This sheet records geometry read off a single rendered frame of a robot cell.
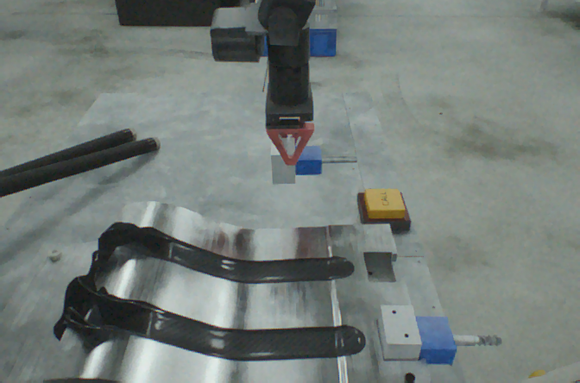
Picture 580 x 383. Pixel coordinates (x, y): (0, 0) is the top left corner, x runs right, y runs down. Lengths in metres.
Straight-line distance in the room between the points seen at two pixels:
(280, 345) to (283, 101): 0.31
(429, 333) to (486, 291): 1.36
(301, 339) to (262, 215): 0.33
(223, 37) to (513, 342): 1.44
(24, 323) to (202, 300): 0.22
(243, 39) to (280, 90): 0.08
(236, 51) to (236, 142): 0.44
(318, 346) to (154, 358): 0.17
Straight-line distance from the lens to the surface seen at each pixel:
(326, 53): 3.68
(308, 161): 0.72
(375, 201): 0.83
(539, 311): 1.93
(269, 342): 0.58
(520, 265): 2.06
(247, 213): 0.86
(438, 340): 0.57
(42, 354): 0.66
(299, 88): 0.66
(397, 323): 0.55
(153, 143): 1.04
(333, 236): 0.68
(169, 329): 0.56
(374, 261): 0.67
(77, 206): 0.95
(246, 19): 0.63
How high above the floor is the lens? 1.35
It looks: 33 degrees down
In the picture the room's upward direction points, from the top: straight up
